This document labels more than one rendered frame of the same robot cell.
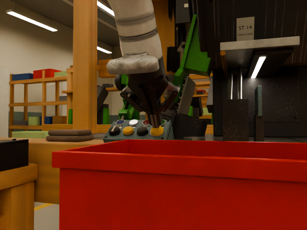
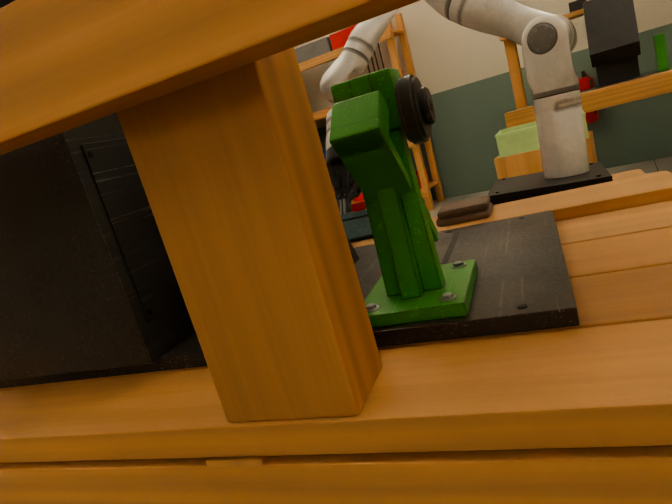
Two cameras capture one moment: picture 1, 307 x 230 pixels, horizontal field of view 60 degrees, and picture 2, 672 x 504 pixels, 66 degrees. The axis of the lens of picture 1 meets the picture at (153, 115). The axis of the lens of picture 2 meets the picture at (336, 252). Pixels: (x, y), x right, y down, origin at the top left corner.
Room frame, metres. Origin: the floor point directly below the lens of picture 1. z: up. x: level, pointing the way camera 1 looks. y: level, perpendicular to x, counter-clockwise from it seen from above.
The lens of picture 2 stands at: (1.71, 0.08, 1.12)
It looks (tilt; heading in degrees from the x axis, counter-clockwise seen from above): 12 degrees down; 186
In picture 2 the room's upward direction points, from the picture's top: 16 degrees counter-clockwise
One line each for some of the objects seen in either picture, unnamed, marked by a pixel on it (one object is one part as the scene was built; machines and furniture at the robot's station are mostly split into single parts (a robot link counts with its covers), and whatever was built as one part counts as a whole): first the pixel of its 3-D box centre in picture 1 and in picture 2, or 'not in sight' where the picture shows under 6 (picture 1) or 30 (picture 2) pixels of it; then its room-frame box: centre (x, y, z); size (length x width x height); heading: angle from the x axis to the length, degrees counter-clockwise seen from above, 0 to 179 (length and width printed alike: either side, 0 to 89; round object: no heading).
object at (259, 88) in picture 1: (258, 114); not in sight; (0.70, -0.27, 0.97); 0.10 x 0.02 x 0.14; 163
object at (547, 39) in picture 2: not in sight; (551, 58); (0.55, 0.49, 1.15); 0.09 x 0.09 x 0.17; 55
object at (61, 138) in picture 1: (70, 135); (464, 210); (0.72, 0.23, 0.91); 0.10 x 0.08 x 0.03; 71
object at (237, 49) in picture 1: (251, 64); not in sight; (0.76, -0.28, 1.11); 0.39 x 0.16 x 0.03; 163
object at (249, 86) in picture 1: (256, 89); (76, 242); (0.98, -0.38, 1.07); 0.30 x 0.18 x 0.34; 73
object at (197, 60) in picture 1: (199, 52); not in sight; (0.84, -0.15, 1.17); 0.13 x 0.12 x 0.20; 73
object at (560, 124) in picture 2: not in sight; (561, 134); (0.55, 0.49, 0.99); 0.09 x 0.09 x 0.17; 68
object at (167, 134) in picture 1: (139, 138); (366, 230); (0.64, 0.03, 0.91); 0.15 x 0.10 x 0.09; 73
